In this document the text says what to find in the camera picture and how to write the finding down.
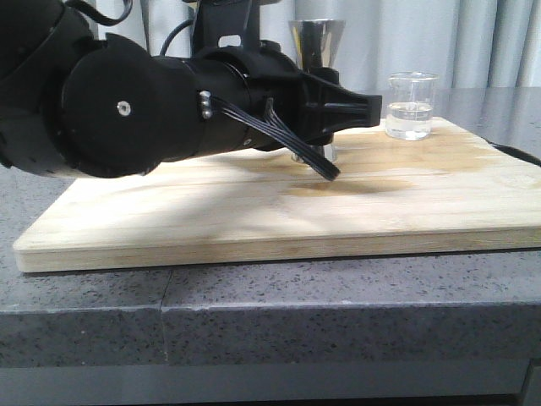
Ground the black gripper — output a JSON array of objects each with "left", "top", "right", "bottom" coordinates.
[{"left": 243, "top": 40, "right": 382, "bottom": 147}]

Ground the silver double jigger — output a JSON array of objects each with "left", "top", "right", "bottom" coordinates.
[{"left": 287, "top": 19, "right": 347, "bottom": 164}]

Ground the small glass beaker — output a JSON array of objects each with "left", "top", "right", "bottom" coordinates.
[{"left": 385, "top": 72, "right": 439, "bottom": 141}]

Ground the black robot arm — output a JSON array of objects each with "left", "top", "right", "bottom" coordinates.
[{"left": 1, "top": 1, "right": 382, "bottom": 180}]

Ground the wooden cutting board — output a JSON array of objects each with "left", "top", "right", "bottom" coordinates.
[{"left": 14, "top": 118, "right": 540, "bottom": 272}]

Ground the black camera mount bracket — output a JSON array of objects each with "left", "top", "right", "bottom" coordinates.
[{"left": 191, "top": 0, "right": 260, "bottom": 56}]

